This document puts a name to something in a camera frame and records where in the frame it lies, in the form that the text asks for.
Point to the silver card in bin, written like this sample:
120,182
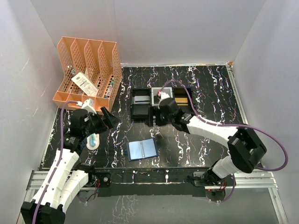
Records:
141,100

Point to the black left bin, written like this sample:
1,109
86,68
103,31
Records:
139,112

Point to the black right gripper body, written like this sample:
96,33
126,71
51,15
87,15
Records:
161,119

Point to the round teal tape roll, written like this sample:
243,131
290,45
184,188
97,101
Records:
93,141

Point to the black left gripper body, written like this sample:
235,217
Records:
96,124

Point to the gold card in bin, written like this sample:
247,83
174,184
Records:
182,101

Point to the orange plastic file organizer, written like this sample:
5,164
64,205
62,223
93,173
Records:
91,69

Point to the black bin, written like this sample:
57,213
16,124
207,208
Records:
180,92
139,112

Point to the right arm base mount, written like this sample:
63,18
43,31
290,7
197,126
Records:
202,179

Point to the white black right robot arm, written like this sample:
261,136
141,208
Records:
245,147

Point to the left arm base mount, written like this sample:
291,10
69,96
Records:
93,178

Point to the blue card holder wallet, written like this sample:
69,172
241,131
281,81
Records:
139,150

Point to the white middle bin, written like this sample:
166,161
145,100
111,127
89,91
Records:
154,94

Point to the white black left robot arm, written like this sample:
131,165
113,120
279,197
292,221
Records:
66,176

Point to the white labelled paper packet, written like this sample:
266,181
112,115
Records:
85,84

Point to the black right bin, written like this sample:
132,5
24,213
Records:
180,92

